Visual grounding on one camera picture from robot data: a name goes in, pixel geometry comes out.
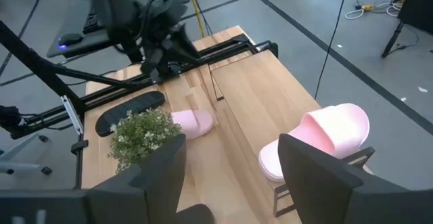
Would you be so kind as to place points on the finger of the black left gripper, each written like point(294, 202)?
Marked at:
point(152, 63)
point(184, 49)

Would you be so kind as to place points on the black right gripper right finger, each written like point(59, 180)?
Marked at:
point(314, 186)

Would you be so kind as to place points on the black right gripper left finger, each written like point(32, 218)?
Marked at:
point(159, 183)

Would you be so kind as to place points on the black rubber slide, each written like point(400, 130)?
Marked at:
point(132, 109)

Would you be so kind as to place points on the pink rubber slide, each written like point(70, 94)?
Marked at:
point(338, 126)
point(196, 122)

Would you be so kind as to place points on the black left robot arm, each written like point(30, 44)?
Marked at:
point(115, 7)

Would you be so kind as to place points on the green plant in black pot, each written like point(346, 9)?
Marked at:
point(142, 136)

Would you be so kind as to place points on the black keyboard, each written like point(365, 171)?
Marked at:
point(91, 22)

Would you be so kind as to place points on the black computer mouse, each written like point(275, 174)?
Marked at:
point(70, 38)

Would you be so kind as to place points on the black desk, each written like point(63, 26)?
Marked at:
point(74, 14)

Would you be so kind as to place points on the black plastic pot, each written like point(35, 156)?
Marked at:
point(264, 95)

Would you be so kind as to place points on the grey foot with casters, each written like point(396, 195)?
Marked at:
point(23, 166)

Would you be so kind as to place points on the black tripod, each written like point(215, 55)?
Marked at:
point(394, 38)

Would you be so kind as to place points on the black case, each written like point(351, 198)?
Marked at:
point(417, 4)

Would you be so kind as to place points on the black table clamp bracket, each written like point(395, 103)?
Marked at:
point(79, 147)

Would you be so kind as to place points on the silver metal bracket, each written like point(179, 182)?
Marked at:
point(72, 115)

